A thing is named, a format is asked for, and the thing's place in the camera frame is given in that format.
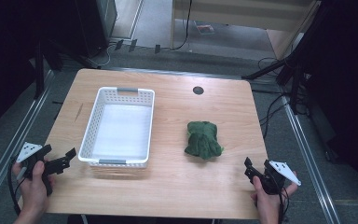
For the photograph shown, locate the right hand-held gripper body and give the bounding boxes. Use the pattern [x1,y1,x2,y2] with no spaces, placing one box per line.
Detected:
[250,159,302,196]

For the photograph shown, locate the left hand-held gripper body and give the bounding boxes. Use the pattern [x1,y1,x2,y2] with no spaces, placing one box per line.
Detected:
[16,141,67,197]

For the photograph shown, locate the green cloth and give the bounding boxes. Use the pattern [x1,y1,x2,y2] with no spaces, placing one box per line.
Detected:
[184,120,225,161]

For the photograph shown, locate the white plastic basket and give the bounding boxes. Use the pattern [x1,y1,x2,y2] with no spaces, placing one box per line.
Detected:
[77,86,156,169]

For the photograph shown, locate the person's right hand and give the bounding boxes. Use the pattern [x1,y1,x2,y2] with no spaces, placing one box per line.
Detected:
[250,171,299,222]

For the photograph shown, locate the person's left hand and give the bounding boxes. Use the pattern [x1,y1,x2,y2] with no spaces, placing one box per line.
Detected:
[11,160,56,217]

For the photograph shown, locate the black metal stand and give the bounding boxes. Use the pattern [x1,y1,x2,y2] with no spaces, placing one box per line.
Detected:
[33,41,63,100]

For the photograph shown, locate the black tripod stand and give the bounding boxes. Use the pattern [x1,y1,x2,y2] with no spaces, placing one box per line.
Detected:
[241,46,312,115]

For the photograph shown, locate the dark cabinet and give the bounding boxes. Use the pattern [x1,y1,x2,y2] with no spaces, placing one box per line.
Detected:
[74,0,119,59]

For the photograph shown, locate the red and white floor item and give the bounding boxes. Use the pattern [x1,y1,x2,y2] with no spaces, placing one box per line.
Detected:
[195,23,215,35]

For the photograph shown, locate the light wooden furniture panel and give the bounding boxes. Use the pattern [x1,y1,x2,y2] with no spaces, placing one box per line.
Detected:
[169,0,322,61]

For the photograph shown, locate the aluminium floor rail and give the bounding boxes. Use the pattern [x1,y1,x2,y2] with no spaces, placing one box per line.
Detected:
[282,102,342,224]
[0,70,55,217]

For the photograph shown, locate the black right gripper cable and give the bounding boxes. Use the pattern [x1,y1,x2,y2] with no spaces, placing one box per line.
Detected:
[277,186,291,224]

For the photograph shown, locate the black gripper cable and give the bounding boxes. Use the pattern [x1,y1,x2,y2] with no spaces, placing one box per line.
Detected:
[7,157,23,217]
[277,186,291,224]

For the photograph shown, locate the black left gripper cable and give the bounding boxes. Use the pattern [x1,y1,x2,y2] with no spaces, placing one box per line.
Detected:
[7,157,23,217]

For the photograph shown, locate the black floor cables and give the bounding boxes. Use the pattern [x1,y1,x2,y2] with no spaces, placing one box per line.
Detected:
[251,57,309,140]

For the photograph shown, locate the white floor cable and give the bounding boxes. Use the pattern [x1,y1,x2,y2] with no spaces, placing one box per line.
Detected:
[94,43,117,69]

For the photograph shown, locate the black hanging cable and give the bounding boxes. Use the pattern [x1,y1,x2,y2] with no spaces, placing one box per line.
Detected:
[169,0,194,51]

